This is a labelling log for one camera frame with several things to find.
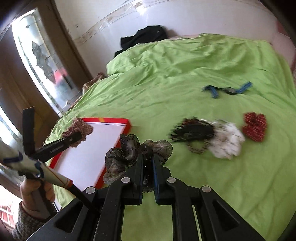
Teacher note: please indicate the left forearm knit sleeve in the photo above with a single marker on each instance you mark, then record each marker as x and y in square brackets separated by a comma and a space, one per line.
[26, 225]

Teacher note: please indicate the blue striped watch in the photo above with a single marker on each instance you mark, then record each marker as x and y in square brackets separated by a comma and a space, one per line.
[228, 90]

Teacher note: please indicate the red polka dot scrunchie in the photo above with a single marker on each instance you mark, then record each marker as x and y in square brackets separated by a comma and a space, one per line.
[255, 125]

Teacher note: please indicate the black clothing on bed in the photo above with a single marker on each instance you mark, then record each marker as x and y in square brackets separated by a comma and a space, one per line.
[142, 36]

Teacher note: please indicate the red white tray box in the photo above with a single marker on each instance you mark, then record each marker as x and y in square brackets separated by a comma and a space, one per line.
[85, 164]

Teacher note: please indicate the left hand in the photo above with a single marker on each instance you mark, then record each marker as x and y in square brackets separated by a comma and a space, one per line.
[29, 204]

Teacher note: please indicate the pink plaid scrunchie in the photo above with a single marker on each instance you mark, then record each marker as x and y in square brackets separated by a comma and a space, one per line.
[78, 126]

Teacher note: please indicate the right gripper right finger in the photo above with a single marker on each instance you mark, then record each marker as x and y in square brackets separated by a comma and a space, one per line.
[162, 191]

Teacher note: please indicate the white cherry scrunchie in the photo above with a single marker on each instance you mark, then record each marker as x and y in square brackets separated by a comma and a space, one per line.
[227, 141]

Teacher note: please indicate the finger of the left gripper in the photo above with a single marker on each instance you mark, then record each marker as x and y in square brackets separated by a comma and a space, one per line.
[50, 150]
[28, 131]

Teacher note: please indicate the brown patterned pillow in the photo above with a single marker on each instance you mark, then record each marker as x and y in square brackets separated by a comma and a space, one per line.
[89, 84]

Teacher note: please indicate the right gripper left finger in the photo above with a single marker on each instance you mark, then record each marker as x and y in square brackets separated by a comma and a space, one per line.
[132, 191]

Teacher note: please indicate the wooden glass door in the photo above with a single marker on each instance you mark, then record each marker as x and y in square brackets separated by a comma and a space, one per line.
[40, 68]

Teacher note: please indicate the green bed sheet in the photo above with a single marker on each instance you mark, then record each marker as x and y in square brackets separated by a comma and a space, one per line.
[157, 85]

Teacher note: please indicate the grey sheer scrunchie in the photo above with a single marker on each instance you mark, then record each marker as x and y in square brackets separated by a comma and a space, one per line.
[119, 160]

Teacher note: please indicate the white handle left gripper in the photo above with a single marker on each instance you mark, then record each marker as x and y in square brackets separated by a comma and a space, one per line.
[15, 160]

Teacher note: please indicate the black hair claw clip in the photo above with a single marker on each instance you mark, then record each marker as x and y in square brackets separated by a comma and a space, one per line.
[196, 133]

